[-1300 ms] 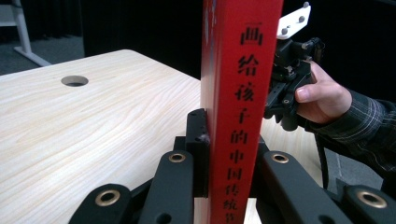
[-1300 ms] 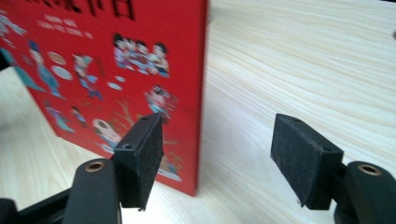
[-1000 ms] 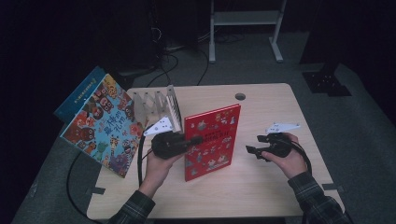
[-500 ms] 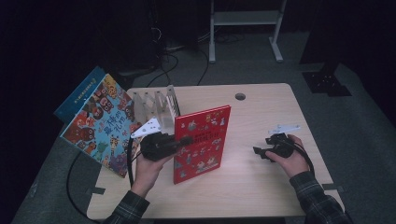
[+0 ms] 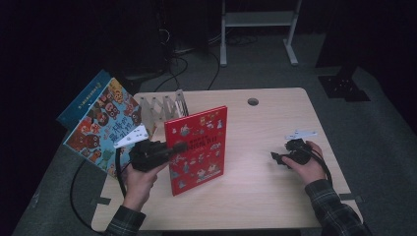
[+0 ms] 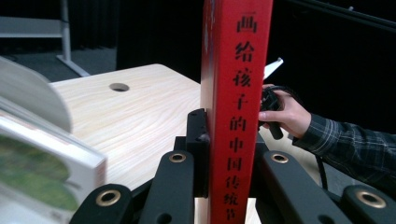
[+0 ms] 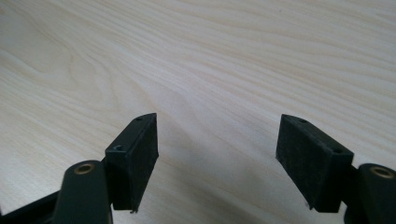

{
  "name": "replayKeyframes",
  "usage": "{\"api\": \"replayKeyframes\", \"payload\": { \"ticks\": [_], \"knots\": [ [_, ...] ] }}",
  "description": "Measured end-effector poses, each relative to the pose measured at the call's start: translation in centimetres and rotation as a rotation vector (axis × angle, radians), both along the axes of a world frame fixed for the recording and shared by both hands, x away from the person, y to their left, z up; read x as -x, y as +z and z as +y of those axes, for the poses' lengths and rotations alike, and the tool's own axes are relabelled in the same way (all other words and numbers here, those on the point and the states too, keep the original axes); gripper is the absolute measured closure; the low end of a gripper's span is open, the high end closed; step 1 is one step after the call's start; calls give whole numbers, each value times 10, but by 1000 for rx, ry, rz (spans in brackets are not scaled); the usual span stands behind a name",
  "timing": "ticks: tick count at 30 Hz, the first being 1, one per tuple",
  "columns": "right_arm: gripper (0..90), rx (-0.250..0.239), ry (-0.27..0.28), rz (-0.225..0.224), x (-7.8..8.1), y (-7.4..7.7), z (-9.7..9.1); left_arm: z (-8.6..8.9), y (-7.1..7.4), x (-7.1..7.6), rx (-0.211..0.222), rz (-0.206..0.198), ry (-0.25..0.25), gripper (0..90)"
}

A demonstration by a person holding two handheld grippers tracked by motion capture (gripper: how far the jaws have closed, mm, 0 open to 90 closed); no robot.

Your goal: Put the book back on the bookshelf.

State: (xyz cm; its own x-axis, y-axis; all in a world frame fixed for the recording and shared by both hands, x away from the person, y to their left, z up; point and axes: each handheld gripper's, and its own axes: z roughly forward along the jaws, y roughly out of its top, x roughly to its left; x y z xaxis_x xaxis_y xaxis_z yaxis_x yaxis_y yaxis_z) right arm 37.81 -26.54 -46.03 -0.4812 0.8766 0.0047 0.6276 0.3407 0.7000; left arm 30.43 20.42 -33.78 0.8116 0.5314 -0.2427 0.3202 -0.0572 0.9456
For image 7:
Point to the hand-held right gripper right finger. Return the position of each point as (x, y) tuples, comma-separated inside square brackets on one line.
[(314, 168)]

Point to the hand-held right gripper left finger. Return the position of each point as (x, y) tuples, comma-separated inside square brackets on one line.
[(134, 168)]

